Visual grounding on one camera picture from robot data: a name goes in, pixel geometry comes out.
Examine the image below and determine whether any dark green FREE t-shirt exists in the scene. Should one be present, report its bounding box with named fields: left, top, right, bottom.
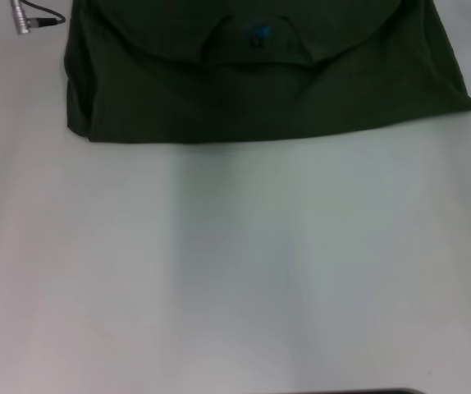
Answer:
left=63, top=0, right=471, bottom=144

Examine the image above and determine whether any silver left cable plug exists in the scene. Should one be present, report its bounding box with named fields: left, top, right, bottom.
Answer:
left=10, top=0, right=28, bottom=36

